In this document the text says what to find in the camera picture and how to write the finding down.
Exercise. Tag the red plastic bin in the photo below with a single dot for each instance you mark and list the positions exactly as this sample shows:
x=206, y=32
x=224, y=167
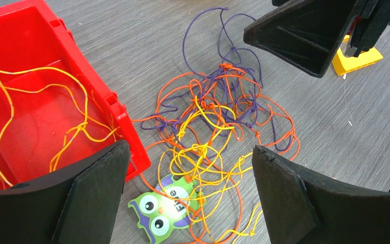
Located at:
x=54, y=108

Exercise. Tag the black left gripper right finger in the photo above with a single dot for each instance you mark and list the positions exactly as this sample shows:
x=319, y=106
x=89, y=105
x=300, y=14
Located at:
x=303, y=206

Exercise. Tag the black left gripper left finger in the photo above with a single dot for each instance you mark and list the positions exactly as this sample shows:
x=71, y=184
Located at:
x=75, y=204

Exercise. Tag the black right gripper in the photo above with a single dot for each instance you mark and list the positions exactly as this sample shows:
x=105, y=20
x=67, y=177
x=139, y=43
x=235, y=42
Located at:
x=307, y=34

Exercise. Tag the yellow triangle stand right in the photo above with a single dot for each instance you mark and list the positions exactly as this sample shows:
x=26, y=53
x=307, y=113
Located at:
x=343, y=65

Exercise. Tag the green owl toy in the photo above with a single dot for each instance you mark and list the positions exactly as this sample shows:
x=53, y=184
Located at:
x=170, y=206

